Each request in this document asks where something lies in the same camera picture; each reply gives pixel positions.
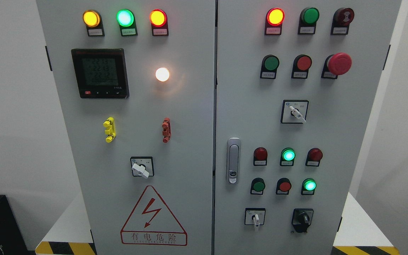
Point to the white glowing lamp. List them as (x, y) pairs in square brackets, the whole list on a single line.
[(162, 74)]

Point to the black rotary knob switch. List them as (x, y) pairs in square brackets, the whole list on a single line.
[(302, 219)]

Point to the red terminal connector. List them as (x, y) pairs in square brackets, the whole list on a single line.
[(166, 126)]

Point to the grey left cabinet door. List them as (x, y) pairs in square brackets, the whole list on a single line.
[(183, 166)]

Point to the silver door lock handle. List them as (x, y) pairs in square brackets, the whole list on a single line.
[(233, 153)]

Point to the red electrical hazard warning sticker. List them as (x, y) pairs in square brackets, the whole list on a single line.
[(151, 222)]

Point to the white selector switch lower right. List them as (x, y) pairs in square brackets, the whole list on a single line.
[(255, 216)]

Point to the red push button second row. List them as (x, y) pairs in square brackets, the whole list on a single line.
[(301, 65)]

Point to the grey cabinet door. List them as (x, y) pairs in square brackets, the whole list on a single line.
[(183, 166), (250, 109)]

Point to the green indicator light top left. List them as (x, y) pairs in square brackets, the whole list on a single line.
[(127, 22)]

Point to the green push button lower row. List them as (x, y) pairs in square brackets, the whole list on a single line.
[(257, 186)]

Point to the grey right cabinet door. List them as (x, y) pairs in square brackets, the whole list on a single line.
[(250, 109)]

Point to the red push button lower row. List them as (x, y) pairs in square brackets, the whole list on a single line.
[(283, 186)]

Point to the white selector switch left door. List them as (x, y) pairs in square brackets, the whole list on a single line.
[(142, 166)]

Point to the dark red indicator light left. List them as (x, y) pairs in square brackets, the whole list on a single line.
[(260, 156)]

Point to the yellow terminal connector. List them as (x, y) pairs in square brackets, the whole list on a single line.
[(109, 126)]

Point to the white selector switch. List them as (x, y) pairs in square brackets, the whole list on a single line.
[(255, 216), (294, 111)]

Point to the red emergency stop mushroom button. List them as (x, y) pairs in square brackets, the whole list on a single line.
[(335, 65)]

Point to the yellow indicator light top left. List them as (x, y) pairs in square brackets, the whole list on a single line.
[(93, 22)]

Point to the green push button top row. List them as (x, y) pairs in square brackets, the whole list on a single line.
[(307, 21)]

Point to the black digital power meter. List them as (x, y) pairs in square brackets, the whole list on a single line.
[(101, 73)]

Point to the dark red buzzer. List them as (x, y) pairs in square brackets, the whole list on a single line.
[(341, 21)]

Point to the orange-red indicator light left door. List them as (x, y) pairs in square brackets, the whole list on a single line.
[(159, 22)]

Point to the green push button second row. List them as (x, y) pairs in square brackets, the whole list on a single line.
[(269, 66)]

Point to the red lit indicator right door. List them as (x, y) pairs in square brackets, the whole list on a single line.
[(273, 21)]

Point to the white selector switch upper right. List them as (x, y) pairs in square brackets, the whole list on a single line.
[(294, 111)]

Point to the green illuminated button lower right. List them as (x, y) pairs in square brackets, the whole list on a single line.
[(308, 187)]

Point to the white platform with hazard stripes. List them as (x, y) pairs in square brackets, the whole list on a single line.
[(357, 235)]

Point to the green lit indicator light middle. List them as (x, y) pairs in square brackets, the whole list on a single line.
[(287, 157)]

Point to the red indicator light right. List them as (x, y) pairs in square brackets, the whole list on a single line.
[(314, 157)]

